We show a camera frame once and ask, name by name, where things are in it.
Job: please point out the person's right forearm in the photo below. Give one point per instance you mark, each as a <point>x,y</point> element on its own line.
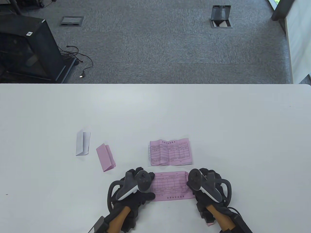
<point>220,216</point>

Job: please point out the person's left hand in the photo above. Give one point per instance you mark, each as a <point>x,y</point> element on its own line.
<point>136,203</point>

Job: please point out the closed grey floor socket box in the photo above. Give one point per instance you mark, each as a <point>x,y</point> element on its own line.
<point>72,21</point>

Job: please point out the person's left forearm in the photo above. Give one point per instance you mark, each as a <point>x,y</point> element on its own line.
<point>119,220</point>

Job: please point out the dark grey pillar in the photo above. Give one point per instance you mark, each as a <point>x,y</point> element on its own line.
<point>283,9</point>

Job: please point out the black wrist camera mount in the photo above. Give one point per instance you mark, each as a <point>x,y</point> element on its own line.
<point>206,216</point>
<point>130,223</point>

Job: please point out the black cabinet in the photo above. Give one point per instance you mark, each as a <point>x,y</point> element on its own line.
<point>36,48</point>

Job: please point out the pink paper invoice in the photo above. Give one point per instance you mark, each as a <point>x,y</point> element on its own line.
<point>105,157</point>
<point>170,187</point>
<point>170,153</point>

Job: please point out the black wrist pack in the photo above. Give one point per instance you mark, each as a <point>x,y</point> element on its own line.
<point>241,224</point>
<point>97,225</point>

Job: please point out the person's right hand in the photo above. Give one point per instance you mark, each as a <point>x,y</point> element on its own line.
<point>201,200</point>

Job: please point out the white paper invoice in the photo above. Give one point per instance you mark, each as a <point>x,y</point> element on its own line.
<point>82,145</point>
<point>149,154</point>

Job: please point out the open grey floor socket box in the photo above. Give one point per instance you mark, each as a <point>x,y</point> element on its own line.
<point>220,13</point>

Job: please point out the white partition panel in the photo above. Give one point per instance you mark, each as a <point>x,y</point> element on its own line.
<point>300,36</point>

